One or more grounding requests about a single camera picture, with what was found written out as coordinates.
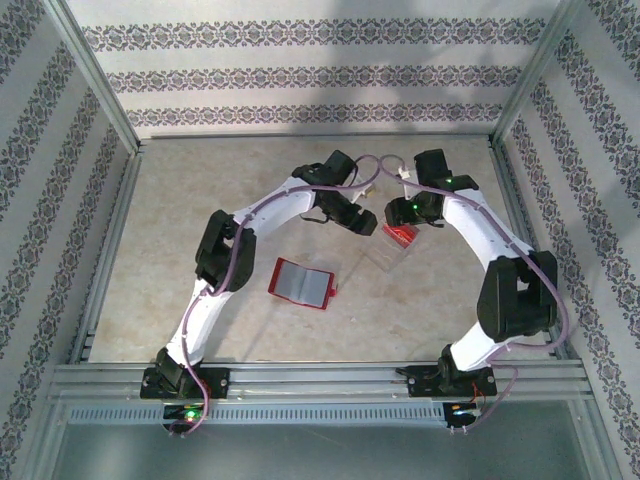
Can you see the stack of red credit cards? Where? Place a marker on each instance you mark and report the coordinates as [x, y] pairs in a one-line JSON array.
[[402, 237]]

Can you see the clear acrylic card stand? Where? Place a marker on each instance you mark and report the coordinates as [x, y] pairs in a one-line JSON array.
[[385, 255]]

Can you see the red card holder wallet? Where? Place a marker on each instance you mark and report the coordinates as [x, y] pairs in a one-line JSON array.
[[300, 285]]

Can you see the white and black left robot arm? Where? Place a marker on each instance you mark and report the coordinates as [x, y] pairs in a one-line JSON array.
[[280, 212]]

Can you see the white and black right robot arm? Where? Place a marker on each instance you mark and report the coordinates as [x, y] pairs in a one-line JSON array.
[[475, 225]]

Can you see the grey sheet metal panel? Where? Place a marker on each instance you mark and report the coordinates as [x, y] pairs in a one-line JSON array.
[[320, 450]]

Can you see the aluminium frame rail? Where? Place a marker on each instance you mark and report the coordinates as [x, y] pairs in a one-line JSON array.
[[250, 137], [520, 210], [107, 250]]

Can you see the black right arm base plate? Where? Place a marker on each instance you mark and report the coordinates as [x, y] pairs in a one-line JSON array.
[[420, 382]]

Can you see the aluminium frame post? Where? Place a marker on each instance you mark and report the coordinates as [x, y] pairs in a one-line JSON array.
[[95, 75], [535, 75]]

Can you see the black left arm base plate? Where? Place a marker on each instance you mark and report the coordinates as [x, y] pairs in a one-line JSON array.
[[220, 382]]

